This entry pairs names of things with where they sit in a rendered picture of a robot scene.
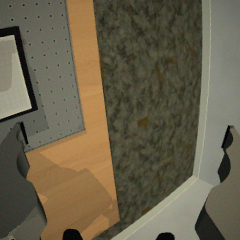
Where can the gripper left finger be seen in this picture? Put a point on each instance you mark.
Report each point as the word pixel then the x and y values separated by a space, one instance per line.
pixel 22 216

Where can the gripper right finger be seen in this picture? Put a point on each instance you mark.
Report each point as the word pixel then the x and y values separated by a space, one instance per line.
pixel 219 218

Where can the black rectangular plate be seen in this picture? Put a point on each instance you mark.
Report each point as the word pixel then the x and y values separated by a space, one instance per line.
pixel 16 32

